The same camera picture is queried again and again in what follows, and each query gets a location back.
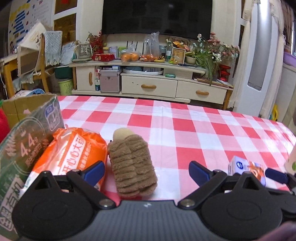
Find red checkered tablecloth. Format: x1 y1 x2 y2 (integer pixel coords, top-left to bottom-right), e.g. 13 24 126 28
57 95 296 202

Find red berry branches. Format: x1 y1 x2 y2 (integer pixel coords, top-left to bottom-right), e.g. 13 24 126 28
88 30 103 54

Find red gift box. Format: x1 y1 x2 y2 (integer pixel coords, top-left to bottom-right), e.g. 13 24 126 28
92 53 115 61

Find potted spider plant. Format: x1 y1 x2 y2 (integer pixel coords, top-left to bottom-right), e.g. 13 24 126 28
185 50 220 86

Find green printed cardboard box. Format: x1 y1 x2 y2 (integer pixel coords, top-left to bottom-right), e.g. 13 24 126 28
0 93 62 241

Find purple plastic basin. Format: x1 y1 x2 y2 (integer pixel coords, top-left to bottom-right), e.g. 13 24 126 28
283 51 296 65

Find small blue and white box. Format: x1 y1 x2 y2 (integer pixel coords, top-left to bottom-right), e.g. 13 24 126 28
228 156 266 187

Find white printed paper card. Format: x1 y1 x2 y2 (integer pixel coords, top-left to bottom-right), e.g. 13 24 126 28
60 42 77 65

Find artificial flower bouquet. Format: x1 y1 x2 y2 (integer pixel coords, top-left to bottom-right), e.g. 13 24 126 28
196 32 241 61

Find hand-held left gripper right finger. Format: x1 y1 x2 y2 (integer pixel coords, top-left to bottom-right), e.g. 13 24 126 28
178 161 266 209

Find lace chair cover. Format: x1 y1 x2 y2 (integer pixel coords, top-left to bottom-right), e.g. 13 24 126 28
43 31 63 66

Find brown fuzzy sock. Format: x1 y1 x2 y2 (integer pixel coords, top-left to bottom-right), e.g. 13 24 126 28
107 128 158 198

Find white glass lantern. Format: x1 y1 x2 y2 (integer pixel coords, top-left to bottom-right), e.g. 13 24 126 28
74 40 92 61

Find yellow detergent bottle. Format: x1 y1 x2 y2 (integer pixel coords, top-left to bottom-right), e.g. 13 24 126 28
270 104 279 121

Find black television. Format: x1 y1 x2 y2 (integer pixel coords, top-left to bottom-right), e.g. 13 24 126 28
102 0 213 40

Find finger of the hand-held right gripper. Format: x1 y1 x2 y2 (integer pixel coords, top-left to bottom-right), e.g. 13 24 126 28
265 168 296 193

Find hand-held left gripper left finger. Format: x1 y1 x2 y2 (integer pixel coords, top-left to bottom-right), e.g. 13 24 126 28
28 161 116 209

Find cream tv cabinet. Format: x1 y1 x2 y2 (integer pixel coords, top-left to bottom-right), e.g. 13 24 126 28
69 59 234 109

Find wooden chair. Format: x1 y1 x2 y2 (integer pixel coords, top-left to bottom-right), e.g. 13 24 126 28
3 32 50 98

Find tall plastic bag of tangerines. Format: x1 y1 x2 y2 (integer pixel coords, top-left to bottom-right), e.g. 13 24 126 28
140 31 160 62

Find white tower air conditioner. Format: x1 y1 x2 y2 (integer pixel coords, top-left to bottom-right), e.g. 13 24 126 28
236 0 281 116

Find dark green plastic basin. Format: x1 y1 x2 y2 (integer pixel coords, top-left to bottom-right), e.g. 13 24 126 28
54 66 73 79

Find light green trash bin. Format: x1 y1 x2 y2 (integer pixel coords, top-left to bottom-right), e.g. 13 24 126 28
58 79 74 96

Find white oval tray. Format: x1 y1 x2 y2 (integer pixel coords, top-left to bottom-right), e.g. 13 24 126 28
122 66 163 76

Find bag of oranges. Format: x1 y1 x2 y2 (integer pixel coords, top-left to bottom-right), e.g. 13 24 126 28
120 43 141 63

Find orange snack bag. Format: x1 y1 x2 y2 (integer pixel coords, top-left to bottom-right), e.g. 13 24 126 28
20 127 109 197

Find pink metal case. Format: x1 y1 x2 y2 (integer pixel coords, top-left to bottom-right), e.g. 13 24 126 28
99 69 122 93

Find wall poster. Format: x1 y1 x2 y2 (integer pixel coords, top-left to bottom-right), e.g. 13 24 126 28
8 0 52 55

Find wooden picture frame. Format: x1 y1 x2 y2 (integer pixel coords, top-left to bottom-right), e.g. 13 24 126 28
171 48 186 65

